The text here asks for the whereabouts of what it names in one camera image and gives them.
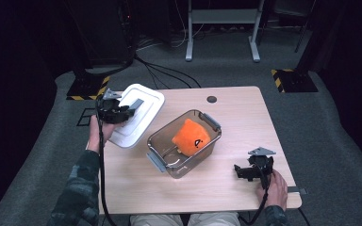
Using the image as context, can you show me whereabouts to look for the white box lid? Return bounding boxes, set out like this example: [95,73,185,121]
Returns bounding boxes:
[107,83,166,150]

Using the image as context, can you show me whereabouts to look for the black equipment rack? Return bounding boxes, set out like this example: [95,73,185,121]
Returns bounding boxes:
[65,0,137,69]

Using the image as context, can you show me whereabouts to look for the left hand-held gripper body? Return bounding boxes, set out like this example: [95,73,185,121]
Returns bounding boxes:
[95,89,130,124]

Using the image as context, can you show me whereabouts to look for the hand-held gripper cable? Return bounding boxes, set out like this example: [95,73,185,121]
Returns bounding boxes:
[239,163,273,226]
[96,114,118,226]

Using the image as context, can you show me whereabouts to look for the right hand-held gripper cable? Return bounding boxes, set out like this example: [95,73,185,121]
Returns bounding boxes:
[239,163,273,226]

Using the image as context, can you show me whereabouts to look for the person's beige trousers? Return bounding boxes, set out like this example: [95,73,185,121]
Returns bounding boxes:
[129,212,241,226]

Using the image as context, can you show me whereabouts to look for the black stand base striped tape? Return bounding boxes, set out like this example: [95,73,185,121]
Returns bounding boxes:
[66,67,111,102]
[270,68,319,94]

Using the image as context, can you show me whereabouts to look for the black cable under table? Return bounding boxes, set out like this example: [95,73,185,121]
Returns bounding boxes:
[296,207,311,226]

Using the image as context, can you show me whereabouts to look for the grey metal table bracket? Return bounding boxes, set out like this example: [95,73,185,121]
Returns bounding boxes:
[287,186,308,195]

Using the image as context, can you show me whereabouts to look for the left hand-held gripper cable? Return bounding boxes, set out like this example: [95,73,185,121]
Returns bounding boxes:
[96,114,118,226]

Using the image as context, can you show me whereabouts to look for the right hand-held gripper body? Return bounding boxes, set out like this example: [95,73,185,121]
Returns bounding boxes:
[247,146,277,182]

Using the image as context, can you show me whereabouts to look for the person's right hand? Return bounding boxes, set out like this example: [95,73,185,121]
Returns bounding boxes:
[256,169,288,212]

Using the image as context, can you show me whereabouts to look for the person's left hand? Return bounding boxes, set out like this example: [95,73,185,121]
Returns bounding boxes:
[87,114,125,154]

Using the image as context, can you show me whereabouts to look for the white metal stand frame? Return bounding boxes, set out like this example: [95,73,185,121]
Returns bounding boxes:
[185,0,262,63]

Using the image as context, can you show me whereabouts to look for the orange plush toy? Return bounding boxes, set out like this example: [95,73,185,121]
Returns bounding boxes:
[171,118,212,157]

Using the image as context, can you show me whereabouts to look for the black floor cables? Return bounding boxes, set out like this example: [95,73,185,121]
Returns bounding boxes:
[134,52,203,90]

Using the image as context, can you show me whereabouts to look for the clear plastic storage box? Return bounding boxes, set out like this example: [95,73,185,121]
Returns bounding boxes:
[146,108,223,180]

